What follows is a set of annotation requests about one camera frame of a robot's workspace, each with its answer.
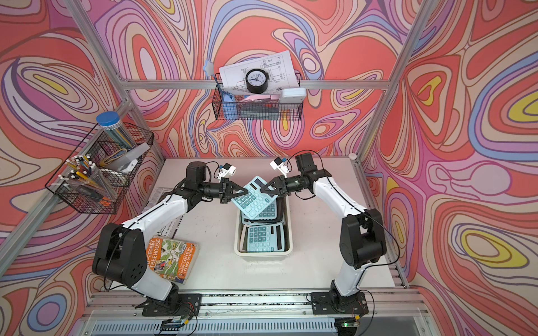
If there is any colourful children's book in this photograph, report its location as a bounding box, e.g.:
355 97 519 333
147 236 199 284

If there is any black round clock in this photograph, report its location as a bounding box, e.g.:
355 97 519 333
245 69 269 95

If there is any cream plastic storage box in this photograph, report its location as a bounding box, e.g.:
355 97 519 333
233 199 294 261

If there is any white box in basket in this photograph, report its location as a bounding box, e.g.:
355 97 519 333
279 88 307 104

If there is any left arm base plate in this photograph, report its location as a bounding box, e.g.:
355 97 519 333
136 293 203 317

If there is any clear cup of pencils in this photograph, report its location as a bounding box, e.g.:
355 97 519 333
58 155 118 203

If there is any black wire basket wall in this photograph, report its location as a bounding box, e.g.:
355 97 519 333
212 73 303 121
45 129 148 214

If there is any newspaper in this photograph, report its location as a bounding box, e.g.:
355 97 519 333
143 187 184 239

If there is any blue calculator corner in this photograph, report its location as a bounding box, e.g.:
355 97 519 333
240 200 279 225

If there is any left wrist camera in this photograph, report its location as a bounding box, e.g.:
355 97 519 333
217 163 237 181

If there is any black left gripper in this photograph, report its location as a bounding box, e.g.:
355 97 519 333
196 179 246 204

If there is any black wire basket back wall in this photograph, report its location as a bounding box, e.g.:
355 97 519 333
212 73 303 121

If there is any blue calculator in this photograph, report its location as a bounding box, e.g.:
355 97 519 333
232 176 277 220
242 223 285 253

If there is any black wire basket left wall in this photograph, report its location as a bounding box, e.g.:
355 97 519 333
45 129 148 214

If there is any white paper drawing sheet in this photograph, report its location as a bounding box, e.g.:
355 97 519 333
219 51 299 95

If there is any grey stapler in basket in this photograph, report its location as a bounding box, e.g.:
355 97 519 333
105 143 150 174

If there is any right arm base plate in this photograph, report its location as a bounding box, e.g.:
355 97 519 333
310 291 369 317

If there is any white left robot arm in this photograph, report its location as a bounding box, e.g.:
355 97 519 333
92 178 249 301

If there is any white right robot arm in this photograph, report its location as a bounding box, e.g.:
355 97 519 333
261 169 387 300

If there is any blue lid pencil jar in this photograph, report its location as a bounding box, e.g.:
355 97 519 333
96 111 136 150

